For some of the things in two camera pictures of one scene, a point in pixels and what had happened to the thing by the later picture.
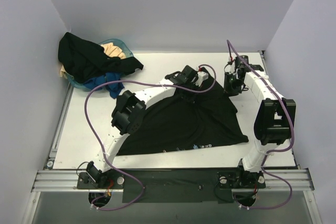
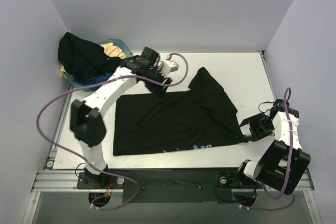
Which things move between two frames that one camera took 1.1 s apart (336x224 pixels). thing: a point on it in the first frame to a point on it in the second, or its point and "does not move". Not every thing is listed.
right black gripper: (232, 85) to (259, 125)
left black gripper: (189, 91) to (158, 83)
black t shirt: (83, 60) does not move
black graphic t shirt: (185, 120) does not move
